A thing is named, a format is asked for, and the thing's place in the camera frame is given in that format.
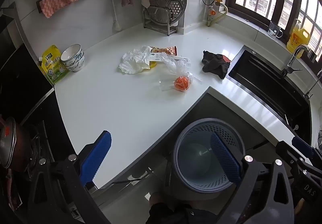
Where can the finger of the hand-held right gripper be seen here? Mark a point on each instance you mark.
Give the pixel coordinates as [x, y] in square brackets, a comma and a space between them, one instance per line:
[289, 152]
[301, 143]

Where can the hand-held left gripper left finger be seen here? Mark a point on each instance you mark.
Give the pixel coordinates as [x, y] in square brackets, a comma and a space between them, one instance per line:
[96, 158]

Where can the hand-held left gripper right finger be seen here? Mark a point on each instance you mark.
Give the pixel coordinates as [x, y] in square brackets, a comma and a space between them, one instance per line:
[225, 161]

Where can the grey blue perforated trash bin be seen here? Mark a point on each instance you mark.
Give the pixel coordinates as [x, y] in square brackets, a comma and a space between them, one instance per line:
[198, 153]

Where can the orange scrap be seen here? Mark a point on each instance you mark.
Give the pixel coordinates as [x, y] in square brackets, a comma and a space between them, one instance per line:
[182, 83]

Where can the white plastic bag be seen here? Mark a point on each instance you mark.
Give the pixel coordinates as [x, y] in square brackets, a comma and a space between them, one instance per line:
[134, 62]

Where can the clear plastic bag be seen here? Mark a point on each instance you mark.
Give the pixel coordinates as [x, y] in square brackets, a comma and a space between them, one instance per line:
[176, 68]

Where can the yellow plastic lid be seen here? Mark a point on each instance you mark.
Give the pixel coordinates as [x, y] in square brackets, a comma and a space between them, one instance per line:
[153, 65]

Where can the white torn card package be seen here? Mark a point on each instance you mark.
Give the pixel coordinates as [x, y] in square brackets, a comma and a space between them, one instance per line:
[157, 56]

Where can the red beige snack wrapper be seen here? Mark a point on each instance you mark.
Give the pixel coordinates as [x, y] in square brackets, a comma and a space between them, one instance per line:
[164, 50]

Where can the thin chrome water tap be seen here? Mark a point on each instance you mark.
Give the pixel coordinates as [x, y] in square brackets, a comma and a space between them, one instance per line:
[313, 84]

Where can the black kitchen sink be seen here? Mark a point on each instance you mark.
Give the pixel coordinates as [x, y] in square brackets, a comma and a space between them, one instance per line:
[266, 83]

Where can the person's leg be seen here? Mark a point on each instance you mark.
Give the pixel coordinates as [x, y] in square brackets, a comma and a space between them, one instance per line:
[171, 214]

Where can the chrome kitchen faucet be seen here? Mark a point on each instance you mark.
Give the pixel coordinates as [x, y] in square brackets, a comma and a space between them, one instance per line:
[293, 59]

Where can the red pot with lid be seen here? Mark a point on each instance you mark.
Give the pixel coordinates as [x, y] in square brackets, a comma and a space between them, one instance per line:
[12, 146]

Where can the black crumpled cloth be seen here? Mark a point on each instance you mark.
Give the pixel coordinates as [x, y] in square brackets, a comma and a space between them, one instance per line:
[213, 64]

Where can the red coaster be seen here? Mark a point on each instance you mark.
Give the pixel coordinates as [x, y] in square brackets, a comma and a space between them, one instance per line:
[227, 58]

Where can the yellow green seasoning pouch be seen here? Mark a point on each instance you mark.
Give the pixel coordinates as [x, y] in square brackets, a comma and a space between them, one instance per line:
[52, 65]

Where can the yellow oil bottle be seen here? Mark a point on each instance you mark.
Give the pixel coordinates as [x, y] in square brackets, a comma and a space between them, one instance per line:
[298, 39]

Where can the black integrated gas stove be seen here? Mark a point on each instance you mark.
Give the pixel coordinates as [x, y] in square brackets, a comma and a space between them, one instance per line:
[22, 83]

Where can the clear glass mug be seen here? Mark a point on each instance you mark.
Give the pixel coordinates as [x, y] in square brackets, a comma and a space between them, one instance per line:
[274, 30]

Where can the white bottle brush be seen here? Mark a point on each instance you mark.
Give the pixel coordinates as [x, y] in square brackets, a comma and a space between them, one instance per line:
[117, 25]

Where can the dark framed window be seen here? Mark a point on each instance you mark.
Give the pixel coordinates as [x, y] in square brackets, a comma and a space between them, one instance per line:
[274, 0]

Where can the gas regulator with orange knob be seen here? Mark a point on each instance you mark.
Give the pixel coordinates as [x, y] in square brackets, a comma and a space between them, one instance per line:
[212, 12]

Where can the pink fluffy dishcloth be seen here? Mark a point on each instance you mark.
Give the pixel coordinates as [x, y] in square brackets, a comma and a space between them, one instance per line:
[59, 0]

